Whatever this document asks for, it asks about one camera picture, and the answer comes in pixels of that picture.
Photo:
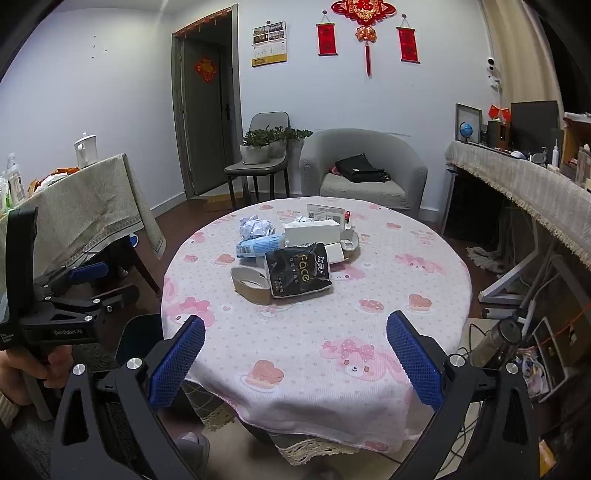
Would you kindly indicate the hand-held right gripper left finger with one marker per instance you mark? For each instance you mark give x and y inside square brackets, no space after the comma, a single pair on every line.
[178,364]

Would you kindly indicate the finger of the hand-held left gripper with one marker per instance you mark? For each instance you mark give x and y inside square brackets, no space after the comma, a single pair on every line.
[87,272]
[117,297]

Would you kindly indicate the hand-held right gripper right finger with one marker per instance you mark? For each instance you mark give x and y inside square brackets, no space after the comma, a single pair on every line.
[413,360]

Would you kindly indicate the blue wipes packet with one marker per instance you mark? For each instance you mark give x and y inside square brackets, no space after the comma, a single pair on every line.
[258,246]

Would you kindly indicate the black tissue packet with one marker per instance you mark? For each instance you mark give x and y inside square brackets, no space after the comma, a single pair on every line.
[298,272]

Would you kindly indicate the white paper ball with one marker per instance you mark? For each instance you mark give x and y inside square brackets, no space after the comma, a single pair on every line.
[256,227]

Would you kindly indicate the person's left hand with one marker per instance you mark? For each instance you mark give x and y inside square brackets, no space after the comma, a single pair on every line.
[14,369]

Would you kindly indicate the beige side table cloth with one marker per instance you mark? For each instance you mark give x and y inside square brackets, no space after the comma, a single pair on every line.
[87,207]

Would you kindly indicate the group of plastic bottles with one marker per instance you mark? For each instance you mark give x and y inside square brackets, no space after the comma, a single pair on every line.
[11,182]

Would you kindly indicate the orange and white bag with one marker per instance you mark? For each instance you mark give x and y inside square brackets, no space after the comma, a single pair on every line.
[51,177]

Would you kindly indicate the clear water bottle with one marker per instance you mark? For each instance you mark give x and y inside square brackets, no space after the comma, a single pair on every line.
[501,341]

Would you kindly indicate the grey slipper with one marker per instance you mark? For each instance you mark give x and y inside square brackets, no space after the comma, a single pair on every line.
[194,454]

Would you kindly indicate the pink printed tablecloth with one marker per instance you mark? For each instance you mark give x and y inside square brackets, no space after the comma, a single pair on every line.
[314,332]

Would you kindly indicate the white kettle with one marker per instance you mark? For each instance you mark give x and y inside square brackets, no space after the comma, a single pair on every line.
[85,150]

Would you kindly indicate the small white box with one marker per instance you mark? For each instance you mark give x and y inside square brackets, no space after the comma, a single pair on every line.
[334,253]

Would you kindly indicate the flat cardboard piece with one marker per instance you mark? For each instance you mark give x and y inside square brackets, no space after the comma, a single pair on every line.
[212,199]

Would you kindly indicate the white tissue box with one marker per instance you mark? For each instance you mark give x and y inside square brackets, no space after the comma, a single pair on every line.
[311,232]

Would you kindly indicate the grey armchair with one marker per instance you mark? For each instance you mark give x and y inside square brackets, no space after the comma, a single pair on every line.
[406,175]

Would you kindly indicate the grey door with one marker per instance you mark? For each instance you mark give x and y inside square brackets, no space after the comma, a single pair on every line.
[207,129]

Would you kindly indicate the black bag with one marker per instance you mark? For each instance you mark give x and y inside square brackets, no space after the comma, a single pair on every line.
[362,168]

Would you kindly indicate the beige desk cloth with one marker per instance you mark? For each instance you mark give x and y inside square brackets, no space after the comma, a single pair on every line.
[521,184]

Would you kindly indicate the grey dining chair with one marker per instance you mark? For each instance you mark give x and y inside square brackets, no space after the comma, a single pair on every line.
[268,121]

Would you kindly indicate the red door decoration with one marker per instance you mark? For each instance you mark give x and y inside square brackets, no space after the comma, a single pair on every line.
[205,69]

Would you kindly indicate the small blue globe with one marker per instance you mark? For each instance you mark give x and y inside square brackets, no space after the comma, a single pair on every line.
[467,129]

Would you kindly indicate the white bottle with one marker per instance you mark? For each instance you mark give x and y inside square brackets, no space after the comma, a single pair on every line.
[555,157]

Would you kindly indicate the small red flags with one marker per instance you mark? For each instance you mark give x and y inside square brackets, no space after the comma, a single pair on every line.
[498,112]

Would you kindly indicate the black monitor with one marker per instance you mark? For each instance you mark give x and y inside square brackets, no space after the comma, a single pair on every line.
[533,124]

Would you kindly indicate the cardboard box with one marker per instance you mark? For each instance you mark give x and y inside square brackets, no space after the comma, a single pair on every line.
[577,138]

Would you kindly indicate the beige curtain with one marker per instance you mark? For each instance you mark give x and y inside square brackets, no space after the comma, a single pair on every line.
[521,46]

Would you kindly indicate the picture frame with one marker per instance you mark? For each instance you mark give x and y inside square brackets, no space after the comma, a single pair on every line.
[464,113]

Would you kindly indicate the wall calendar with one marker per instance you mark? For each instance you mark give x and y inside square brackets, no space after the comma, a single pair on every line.
[269,44]

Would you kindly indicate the white security camera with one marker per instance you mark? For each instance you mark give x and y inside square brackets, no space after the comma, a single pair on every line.
[492,69]

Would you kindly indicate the red wall scroll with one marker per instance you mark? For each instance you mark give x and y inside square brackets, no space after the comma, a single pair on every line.
[408,44]
[327,39]

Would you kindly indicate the red knot wall ornament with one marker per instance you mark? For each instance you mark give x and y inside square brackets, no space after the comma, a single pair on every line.
[364,14]

